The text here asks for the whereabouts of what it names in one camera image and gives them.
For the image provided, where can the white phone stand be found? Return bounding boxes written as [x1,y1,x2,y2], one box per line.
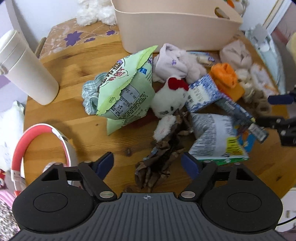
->
[251,24,270,52]

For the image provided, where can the orange square bottle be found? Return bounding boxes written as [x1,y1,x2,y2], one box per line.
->
[215,80,245,102]

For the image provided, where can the floral brown table runner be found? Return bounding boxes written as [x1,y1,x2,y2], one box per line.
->
[39,19,119,59]

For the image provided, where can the lavender knotted socks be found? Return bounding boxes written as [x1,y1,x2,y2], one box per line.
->
[152,43,207,84]

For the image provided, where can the red white headphones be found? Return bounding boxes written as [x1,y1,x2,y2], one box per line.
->
[11,123,78,197]

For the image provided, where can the Hello Kitty plush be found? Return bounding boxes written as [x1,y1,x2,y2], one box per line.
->
[151,77,189,142]

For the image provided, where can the white tumbler cup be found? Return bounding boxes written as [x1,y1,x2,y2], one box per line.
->
[1,30,59,105]

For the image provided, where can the packaged white bread roll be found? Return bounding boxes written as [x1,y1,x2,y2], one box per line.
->
[189,51,217,67]

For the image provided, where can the white fluffy plush toy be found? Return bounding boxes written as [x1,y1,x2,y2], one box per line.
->
[235,63,279,103]

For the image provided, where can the beige plastic storage bin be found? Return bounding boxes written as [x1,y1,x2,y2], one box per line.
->
[111,1,243,53]

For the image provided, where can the white fluffy lamb plush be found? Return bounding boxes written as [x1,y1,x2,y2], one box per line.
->
[76,0,117,26]

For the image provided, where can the brown hair tie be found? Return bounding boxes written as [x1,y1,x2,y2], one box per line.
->
[250,90,273,118]

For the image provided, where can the orange sock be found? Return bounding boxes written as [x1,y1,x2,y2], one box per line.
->
[211,63,238,88]

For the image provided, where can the orange hamster plush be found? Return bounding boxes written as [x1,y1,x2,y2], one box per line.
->
[224,0,249,16]

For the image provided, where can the blue white tissue pack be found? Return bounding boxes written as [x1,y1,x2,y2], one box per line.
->
[186,74,222,113]

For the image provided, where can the green plaid scrunchie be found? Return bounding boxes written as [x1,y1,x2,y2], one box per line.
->
[81,72,107,115]

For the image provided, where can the white green snack bag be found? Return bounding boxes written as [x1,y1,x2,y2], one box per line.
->
[189,113,249,165]

